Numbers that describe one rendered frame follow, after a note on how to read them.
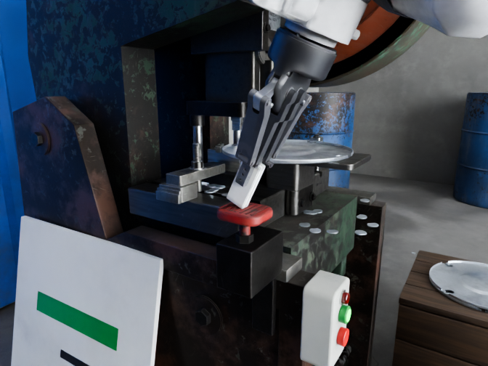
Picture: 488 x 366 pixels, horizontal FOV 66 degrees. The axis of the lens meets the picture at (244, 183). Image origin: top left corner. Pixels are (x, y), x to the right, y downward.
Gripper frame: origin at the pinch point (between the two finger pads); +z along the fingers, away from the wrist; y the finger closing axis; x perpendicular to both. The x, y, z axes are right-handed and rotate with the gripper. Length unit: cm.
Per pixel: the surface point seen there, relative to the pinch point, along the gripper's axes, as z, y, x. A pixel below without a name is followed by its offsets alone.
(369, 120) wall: 53, 364, 60
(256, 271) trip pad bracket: 9.7, -1.4, -7.7
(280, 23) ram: -17.8, 37.2, 24.3
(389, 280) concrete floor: 73, 136, -31
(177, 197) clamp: 15.3, 8.0, 15.2
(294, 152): 3.2, 28.8, 5.3
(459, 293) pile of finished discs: 28, 70, -43
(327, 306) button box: 11.9, 5.3, -17.8
